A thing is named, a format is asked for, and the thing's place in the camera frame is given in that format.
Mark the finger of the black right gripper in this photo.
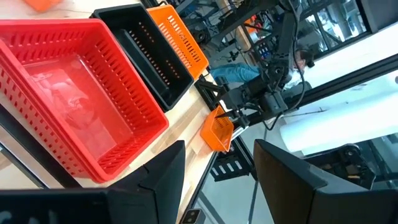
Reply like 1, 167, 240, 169
236, 114, 250, 129
215, 110, 239, 120

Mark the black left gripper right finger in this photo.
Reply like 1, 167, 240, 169
253, 139, 328, 224

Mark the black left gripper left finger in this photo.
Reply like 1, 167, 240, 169
107, 139, 187, 224

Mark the black plastic basket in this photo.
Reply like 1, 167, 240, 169
90, 3, 195, 113

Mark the person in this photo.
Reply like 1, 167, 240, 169
210, 45, 315, 94

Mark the black slotted plate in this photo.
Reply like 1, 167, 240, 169
210, 148, 254, 183

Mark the black mechanical device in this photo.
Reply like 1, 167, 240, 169
304, 142, 377, 191

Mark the small black table camera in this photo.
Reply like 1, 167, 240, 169
181, 208, 206, 224

